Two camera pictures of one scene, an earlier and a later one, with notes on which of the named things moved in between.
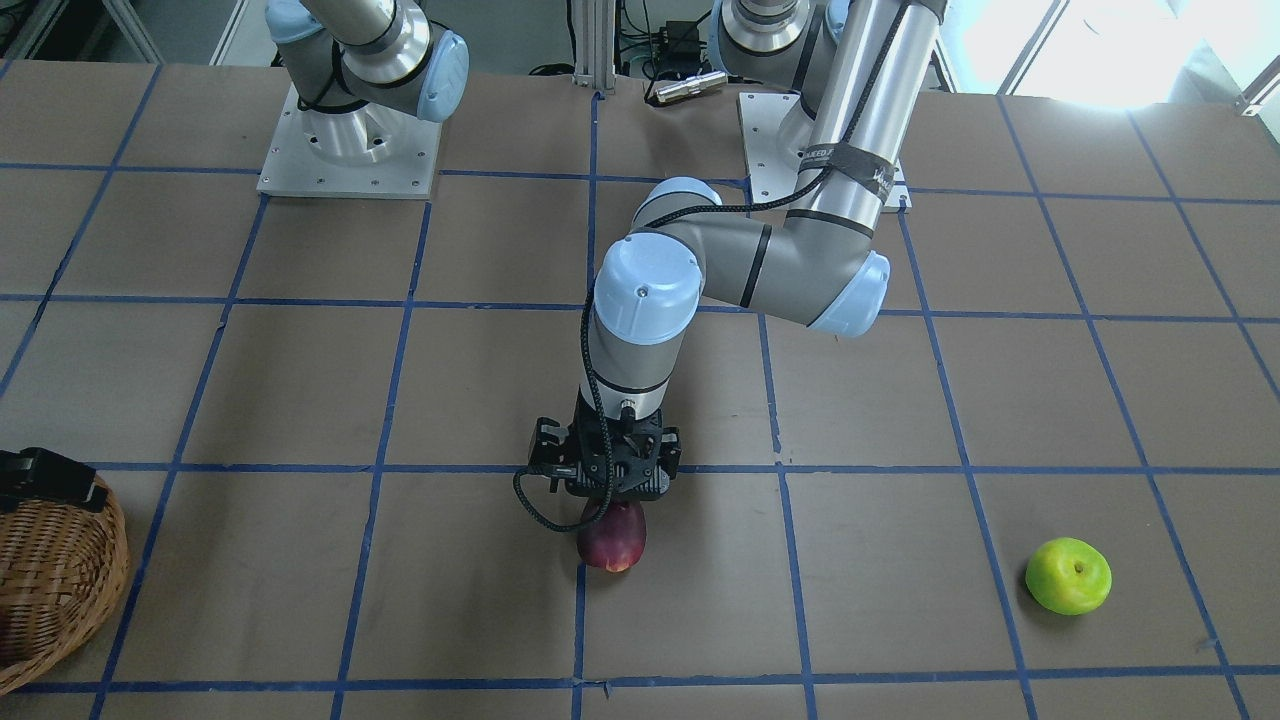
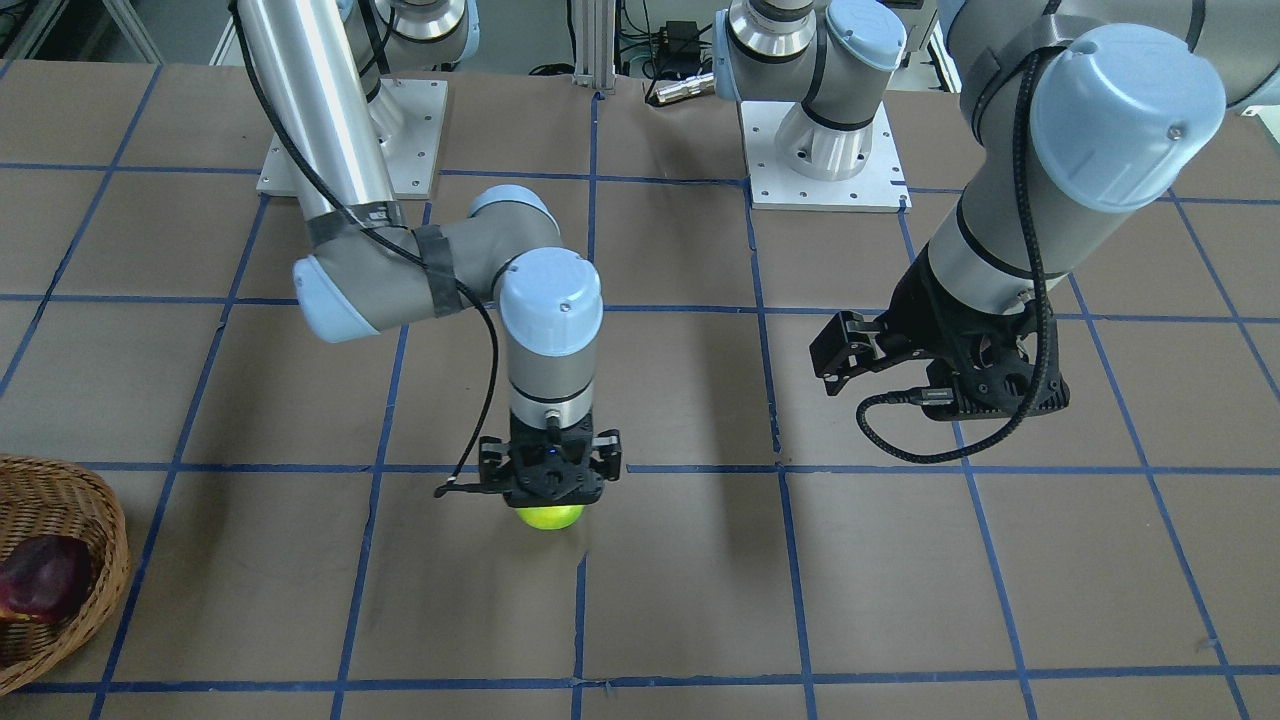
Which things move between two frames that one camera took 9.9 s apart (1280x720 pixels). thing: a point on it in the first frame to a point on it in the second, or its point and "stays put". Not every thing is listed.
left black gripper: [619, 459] to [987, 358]
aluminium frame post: [595, 29] stays put
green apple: [1069, 576] to [550, 517]
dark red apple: [615, 542] to [45, 578]
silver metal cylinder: [691, 86] stays put
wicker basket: [64, 570] stays put
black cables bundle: [675, 48] stays put
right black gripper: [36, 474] to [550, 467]
